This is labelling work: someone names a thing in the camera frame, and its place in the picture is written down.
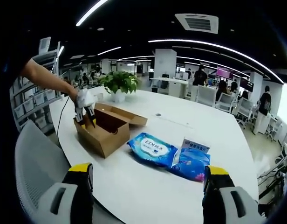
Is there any white ribbed box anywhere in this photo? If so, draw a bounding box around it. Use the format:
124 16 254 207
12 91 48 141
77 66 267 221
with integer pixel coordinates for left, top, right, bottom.
38 36 52 56

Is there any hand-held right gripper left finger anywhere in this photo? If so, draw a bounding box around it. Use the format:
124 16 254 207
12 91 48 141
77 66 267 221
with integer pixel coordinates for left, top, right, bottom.
37 162 95 224

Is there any brown cardboard shoe box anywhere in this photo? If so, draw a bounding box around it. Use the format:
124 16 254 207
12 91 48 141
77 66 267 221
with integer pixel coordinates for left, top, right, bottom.
73 102 149 159

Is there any white ceiling air conditioner vent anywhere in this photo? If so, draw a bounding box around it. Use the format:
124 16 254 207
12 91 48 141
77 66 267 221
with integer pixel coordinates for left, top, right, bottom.
175 13 219 35

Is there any grey mesh office chair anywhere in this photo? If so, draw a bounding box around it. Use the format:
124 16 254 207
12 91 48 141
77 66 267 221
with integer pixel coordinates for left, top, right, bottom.
14 120 97 224

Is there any blue flowered tissue pack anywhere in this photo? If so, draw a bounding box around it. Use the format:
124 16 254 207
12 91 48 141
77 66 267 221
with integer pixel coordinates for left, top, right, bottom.
168 148 211 183

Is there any blue wet wipes pack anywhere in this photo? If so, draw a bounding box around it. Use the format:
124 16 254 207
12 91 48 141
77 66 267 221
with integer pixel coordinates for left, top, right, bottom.
126 132 179 168

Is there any bank of pink screens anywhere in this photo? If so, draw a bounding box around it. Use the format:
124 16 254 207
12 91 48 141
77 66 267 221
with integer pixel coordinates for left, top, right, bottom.
215 66 255 92

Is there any small white carton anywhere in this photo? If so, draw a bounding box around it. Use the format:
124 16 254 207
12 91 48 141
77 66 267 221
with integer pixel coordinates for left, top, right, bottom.
178 137 211 154

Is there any black metal stand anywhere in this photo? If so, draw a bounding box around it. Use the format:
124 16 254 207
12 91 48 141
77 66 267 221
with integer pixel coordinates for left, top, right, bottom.
257 168 287 203

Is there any group of white office chairs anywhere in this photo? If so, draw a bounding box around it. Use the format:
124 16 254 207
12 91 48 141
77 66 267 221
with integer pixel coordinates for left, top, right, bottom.
190 84 286 145

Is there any green potted plant white pot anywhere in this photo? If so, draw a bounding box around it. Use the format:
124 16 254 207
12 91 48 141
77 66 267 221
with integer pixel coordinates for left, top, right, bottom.
98 71 139 103

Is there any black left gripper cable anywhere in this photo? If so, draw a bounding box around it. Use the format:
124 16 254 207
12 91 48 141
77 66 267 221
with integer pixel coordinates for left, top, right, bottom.
56 95 71 145

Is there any person's left hand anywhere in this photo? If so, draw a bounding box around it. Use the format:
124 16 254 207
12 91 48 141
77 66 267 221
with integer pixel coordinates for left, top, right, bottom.
67 87 79 102

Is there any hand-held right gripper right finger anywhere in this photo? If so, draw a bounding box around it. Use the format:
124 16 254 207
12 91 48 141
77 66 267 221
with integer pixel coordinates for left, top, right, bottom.
202 165 267 224

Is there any white office desk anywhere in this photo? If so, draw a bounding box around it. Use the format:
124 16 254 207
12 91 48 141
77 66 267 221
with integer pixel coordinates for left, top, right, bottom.
150 77 191 100

